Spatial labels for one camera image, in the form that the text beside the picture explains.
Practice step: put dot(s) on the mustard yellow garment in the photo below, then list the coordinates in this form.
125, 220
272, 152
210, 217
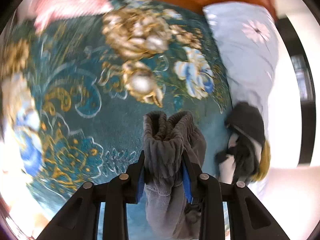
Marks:
264, 164

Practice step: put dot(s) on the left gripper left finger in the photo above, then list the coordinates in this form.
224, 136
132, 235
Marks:
79, 217

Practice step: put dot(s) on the black white garment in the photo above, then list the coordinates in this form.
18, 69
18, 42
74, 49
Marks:
240, 160

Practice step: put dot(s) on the light blue floral duvet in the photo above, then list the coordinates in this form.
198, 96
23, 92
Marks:
246, 37

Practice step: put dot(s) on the teal floral bedspread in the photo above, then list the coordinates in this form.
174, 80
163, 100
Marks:
73, 99

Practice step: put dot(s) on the pink knitted cloth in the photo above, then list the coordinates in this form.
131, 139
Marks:
48, 11

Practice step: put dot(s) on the white glossy wardrobe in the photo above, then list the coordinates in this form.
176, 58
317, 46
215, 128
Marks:
291, 193

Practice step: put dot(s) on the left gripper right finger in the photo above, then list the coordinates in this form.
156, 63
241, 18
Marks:
232, 204

